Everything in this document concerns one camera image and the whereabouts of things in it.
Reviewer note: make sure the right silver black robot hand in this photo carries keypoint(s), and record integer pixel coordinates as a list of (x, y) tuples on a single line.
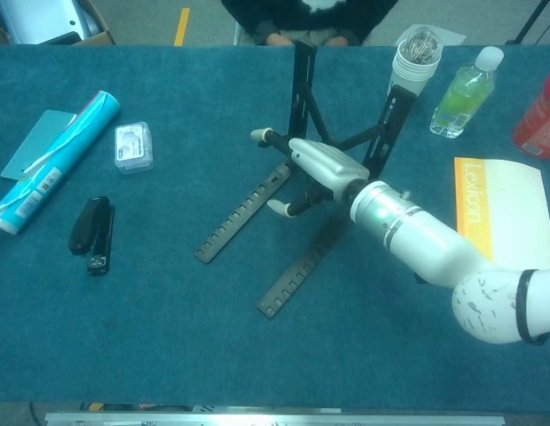
[(328, 164)]

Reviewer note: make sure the black folding laptop stand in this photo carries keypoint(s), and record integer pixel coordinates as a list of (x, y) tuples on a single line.
[(301, 102)]

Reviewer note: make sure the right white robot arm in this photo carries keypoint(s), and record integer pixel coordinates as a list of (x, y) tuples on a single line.
[(426, 239)]

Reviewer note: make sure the white cup of paper clips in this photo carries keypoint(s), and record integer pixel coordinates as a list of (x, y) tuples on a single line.
[(412, 66)]

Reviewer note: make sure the clear bottle green label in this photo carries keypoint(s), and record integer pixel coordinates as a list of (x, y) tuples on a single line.
[(463, 97)]

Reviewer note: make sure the person in black sweater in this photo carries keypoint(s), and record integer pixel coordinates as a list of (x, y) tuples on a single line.
[(266, 18)]

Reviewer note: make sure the yellow white Lexicon book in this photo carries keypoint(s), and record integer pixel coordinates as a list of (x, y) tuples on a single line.
[(514, 199)]

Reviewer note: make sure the small clear plastic box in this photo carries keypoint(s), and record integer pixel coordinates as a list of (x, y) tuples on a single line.
[(133, 146)]

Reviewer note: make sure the yellow floor tape strip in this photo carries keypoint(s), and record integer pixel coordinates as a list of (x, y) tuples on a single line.
[(182, 26)]

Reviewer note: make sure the red drink can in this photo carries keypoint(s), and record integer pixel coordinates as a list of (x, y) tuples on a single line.
[(541, 120)]

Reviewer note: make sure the blue felt table cover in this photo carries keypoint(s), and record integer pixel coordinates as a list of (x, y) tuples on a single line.
[(168, 346)]

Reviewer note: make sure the black tripod leg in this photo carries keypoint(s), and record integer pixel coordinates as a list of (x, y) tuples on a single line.
[(530, 22)]

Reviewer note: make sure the black stapler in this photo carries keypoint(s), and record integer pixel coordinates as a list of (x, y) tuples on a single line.
[(86, 226)]

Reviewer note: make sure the blue cling film roll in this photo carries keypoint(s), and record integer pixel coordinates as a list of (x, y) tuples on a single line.
[(66, 151)]

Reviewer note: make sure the cardboard box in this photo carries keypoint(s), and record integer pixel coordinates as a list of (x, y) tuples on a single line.
[(97, 37)]

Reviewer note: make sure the small yellow object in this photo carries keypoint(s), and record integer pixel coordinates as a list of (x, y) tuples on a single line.
[(94, 406)]

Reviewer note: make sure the aluminium profile rail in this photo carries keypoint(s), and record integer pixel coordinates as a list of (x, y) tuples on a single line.
[(275, 419)]

